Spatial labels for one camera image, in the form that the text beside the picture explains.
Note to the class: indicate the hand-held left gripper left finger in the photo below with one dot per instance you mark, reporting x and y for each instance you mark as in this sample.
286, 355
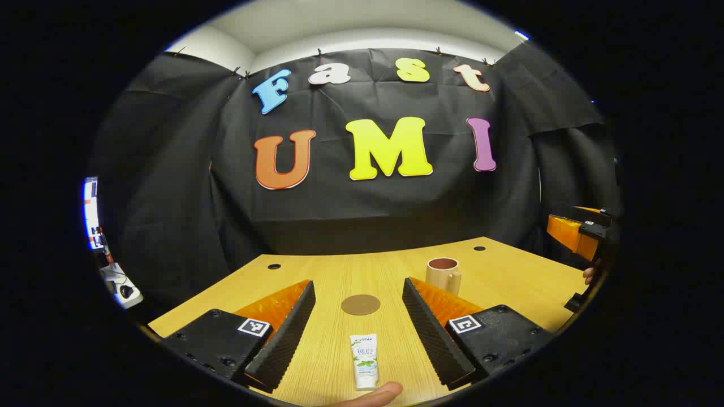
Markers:
288, 333

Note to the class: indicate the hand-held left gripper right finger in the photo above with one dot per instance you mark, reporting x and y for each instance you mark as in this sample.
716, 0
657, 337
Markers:
430, 333

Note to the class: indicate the wooden desktop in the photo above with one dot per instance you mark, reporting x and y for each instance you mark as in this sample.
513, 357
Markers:
350, 271

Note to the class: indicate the beige cup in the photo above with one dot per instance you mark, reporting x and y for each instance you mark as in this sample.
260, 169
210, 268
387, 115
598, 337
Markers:
441, 277

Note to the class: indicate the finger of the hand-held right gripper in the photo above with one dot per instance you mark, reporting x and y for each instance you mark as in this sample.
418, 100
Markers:
571, 234

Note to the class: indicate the round brown coaster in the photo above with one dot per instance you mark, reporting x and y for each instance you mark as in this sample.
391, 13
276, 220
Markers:
360, 304

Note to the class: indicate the bright monitor screen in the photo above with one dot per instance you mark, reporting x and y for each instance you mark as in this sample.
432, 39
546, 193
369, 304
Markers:
90, 209

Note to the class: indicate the black backdrop cloth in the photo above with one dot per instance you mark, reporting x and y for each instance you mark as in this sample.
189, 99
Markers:
367, 209

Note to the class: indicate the white toothpaste tube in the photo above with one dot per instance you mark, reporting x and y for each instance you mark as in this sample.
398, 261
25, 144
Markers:
363, 362

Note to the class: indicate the white power strip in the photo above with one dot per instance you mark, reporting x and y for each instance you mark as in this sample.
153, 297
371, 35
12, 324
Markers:
121, 288

